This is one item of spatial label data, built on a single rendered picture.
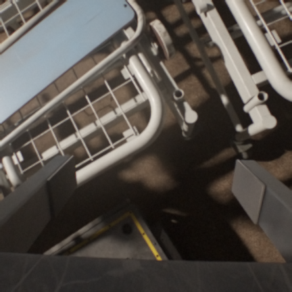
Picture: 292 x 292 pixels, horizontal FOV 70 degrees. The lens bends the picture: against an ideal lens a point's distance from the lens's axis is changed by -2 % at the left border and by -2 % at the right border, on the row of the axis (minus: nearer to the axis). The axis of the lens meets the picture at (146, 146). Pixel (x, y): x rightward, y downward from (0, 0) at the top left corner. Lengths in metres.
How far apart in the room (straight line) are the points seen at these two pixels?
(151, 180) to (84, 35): 0.71
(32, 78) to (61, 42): 0.14
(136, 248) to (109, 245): 0.11
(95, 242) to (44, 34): 0.74
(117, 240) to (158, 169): 0.41
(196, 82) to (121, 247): 0.85
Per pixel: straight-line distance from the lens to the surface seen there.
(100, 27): 0.72
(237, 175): 0.17
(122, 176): 1.12
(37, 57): 0.77
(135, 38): 0.68
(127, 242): 0.86
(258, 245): 1.19
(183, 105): 0.65
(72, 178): 0.16
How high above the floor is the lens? 1.08
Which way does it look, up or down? 79 degrees down
